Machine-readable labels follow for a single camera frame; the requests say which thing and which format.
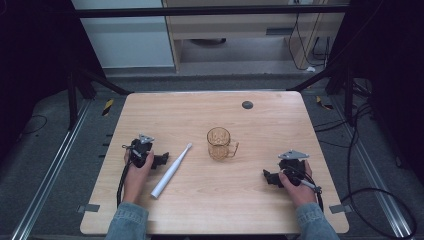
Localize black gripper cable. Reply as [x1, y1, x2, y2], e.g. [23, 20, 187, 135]
[299, 179, 325, 213]
[115, 159, 133, 208]

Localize light wooden desk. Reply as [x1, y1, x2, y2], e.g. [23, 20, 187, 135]
[161, 0, 349, 74]

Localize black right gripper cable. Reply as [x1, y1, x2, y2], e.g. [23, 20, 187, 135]
[299, 179, 325, 213]

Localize dark curtain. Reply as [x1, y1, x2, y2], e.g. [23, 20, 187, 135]
[326, 0, 424, 188]
[0, 0, 106, 164]

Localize yellow black tape strip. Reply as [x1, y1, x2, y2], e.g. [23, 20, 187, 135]
[101, 98, 115, 118]
[315, 95, 334, 111]

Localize grey tape piece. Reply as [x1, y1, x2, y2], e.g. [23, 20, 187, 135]
[328, 203, 353, 215]
[76, 203, 101, 214]

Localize thin black floor cable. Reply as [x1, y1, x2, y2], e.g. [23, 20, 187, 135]
[19, 114, 49, 137]

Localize person's right hand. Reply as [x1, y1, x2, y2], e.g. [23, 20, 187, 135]
[277, 160, 318, 210]

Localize amber glass cup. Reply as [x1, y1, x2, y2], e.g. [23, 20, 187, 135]
[206, 126, 240, 162]

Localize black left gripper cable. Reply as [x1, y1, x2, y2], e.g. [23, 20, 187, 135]
[115, 159, 133, 208]

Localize black hanging cables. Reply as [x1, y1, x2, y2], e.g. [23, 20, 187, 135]
[287, 12, 332, 72]

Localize white cabinet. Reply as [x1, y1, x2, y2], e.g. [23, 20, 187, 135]
[70, 0, 176, 69]

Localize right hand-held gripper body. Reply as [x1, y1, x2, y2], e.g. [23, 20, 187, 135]
[277, 149, 324, 195]

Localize black looped floor cable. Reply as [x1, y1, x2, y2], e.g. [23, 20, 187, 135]
[313, 99, 418, 240]

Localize aluminium floor rail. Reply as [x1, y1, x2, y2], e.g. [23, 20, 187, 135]
[9, 99, 93, 240]
[332, 95, 416, 240]

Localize black horizontal frame bar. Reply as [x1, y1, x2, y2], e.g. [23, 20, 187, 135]
[73, 4, 350, 19]

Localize white electric toothbrush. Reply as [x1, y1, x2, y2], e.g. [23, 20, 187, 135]
[150, 142, 194, 200]

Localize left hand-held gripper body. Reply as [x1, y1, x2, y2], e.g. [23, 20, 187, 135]
[121, 133, 158, 170]

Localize black metal stand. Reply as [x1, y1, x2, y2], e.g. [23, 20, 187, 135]
[66, 64, 134, 132]
[285, 63, 356, 127]

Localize person's left hand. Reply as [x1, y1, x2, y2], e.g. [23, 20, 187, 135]
[122, 149, 156, 205]

